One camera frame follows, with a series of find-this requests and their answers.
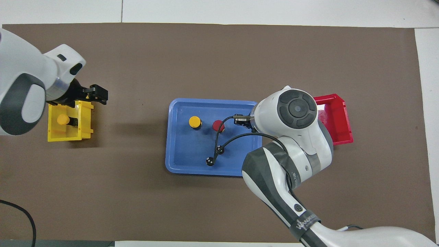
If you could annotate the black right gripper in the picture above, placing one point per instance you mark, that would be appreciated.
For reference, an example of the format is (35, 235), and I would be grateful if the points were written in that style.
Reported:
(242, 120)

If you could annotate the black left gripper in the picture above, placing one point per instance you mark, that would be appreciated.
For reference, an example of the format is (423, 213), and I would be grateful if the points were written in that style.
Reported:
(73, 92)

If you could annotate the red push button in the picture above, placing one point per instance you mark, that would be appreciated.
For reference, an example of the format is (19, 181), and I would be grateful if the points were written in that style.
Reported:
(217, 125)

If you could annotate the yellow push button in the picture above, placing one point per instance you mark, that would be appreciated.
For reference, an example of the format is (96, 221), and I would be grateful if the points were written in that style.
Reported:
(194, 121)
(62, 119)

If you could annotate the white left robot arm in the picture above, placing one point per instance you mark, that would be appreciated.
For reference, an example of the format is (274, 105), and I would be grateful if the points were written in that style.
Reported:
(20, 68)

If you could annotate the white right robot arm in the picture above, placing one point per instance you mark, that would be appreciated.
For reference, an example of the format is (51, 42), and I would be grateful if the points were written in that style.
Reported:
(295, 137)

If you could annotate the blue plastic tray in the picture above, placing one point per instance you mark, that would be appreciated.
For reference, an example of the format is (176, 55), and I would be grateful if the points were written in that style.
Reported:
(185, 151)

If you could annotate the black cylinder with white dots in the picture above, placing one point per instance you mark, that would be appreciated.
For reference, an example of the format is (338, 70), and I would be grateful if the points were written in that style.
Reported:
(209, 161)
(221, 150)

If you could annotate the yellow plastic bin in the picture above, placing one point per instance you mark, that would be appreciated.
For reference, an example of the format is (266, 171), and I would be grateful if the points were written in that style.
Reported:
(65, 135)

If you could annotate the red plastic bin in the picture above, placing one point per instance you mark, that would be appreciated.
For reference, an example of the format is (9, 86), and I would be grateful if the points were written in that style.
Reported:
(339, 120)

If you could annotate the brown paper table mat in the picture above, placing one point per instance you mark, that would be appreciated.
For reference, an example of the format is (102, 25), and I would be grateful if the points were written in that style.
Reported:
(137, 206)

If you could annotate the dark grey panel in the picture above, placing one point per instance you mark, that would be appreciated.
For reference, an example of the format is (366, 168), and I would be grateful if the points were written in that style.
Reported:
(51, 243)

